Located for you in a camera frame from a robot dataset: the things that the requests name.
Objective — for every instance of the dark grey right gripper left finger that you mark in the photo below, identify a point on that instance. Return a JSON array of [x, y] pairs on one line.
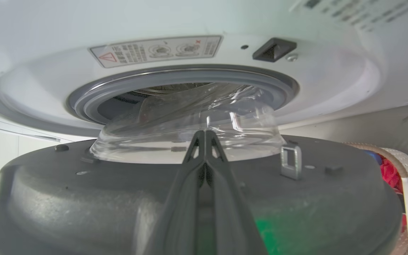
[[182, 198]]

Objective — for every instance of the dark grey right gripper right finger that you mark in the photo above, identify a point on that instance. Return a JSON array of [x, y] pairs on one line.
[[225, 198]]

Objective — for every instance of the grey washing machine door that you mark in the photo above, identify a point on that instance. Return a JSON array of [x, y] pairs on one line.
[[83, 198]]

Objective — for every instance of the grey rubber door gasket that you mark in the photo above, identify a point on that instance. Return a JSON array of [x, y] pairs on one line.
[[94, 99]]

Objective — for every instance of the black door latch socket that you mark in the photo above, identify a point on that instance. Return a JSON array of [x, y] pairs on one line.
[[274, 49]]

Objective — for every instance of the white washing machine body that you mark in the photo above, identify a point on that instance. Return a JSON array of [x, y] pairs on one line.
[[48, 42]]

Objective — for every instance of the warning label sticker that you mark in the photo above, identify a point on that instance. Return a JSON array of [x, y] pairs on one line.
[[156, 50]]

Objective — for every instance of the blue clothing item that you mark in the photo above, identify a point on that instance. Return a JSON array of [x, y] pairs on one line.
[[374, 156]]

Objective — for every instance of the red clothing item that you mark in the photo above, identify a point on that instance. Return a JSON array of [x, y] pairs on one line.
[[391, 173]]

